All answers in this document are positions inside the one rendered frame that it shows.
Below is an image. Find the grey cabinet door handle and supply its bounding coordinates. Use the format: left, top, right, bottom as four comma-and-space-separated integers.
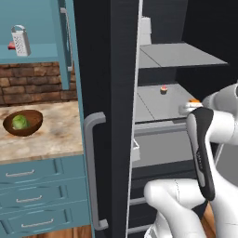
59, 7, 74, 73

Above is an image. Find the brown wooden salad bowl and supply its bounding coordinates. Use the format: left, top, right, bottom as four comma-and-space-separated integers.
2, 109, 44, 138

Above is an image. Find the black fridge door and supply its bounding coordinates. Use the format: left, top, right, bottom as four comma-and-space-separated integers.
73, 0, 144, 238

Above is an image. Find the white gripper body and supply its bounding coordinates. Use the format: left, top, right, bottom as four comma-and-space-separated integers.
178, 102, 205, 116

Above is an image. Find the white carton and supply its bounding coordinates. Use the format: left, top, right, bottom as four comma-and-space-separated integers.
139, 16, 153, 46

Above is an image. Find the teal wall cabinet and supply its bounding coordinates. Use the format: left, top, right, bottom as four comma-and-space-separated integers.
0, 0, 75, 91

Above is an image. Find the grey fridge shelf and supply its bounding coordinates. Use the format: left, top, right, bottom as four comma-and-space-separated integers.
134, 83, 203, 125
138, 42, 230, 70

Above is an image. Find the metal cheese grater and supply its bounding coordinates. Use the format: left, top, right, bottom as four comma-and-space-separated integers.
10, 24, 33, 58

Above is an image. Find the green lettuce head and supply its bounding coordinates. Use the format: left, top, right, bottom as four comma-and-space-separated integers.
11, 114, 32, 131

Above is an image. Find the teal cabinet door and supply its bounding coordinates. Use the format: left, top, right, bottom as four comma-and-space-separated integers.
50, 0, 75, 91

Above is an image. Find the grey fridge crisper drawer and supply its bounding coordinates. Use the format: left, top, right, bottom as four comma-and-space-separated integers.
132, 121, 225, 169

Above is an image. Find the black fridge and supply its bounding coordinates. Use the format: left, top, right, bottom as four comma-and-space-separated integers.
73, 0, 238, 238

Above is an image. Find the teal drawer front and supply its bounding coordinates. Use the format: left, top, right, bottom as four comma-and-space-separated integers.
0, 177, 89, 216
0, 204, 93, 238
0, 154, 86, 188

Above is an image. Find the grey drawer handle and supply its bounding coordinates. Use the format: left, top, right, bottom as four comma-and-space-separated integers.
20, 218, 55, 229
5, 168, 36, 179
15, 194, 44, 204

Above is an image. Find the grey fridge door handle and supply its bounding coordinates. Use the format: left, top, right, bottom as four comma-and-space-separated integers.
84, 112, 110, 232

